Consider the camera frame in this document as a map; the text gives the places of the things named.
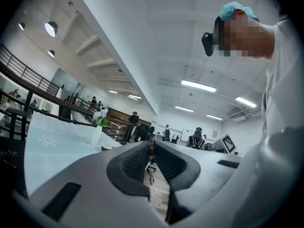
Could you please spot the round pendant ceiling lamp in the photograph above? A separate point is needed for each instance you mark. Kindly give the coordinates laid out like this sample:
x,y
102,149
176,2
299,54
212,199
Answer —
x,y
21,26
51,29
51,53

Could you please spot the person's head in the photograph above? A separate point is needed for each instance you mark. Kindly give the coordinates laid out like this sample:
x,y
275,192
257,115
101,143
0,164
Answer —
x,y
247,39

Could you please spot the blue hair cap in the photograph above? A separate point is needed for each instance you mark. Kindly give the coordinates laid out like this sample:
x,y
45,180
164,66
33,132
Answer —
x,y
234,9

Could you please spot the person's white shirt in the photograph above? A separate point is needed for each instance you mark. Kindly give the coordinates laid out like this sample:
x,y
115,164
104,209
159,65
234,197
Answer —
x,y
280,127

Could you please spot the white vase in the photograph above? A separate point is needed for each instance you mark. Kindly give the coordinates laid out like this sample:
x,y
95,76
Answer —
x,y
96,135

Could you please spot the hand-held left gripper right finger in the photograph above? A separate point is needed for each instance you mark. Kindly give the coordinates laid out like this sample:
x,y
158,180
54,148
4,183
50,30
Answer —
x,y
204,170

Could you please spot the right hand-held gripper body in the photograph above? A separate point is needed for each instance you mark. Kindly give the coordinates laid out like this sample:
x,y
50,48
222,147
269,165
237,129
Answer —
x,y
228,143

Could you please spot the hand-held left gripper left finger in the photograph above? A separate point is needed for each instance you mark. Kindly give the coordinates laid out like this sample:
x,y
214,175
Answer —
x,y
90,189

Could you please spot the whiteboard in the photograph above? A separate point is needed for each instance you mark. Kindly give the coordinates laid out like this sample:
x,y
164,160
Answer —
x,y
187,135

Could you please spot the white artificial flowers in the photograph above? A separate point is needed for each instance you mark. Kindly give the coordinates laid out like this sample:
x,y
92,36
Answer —
x,y
101,117

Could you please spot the long ceiling tube light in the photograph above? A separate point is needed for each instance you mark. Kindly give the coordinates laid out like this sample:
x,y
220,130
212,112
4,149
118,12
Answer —
x,y
112,92
246,101
214,117
134,96
198,85
184,109

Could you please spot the black head-worn camera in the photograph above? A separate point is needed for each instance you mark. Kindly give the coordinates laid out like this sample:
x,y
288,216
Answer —
x,y
209,44

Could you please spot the black mezzanine railing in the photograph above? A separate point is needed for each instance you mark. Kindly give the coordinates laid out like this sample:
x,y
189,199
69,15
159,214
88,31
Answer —
x,y
26,71

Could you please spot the black stair railing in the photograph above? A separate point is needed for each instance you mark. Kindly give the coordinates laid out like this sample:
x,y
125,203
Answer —
x,y
71,117

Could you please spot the light blue floral tablecloth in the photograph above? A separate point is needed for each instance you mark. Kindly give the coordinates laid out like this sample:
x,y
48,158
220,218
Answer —
x,y
57,148

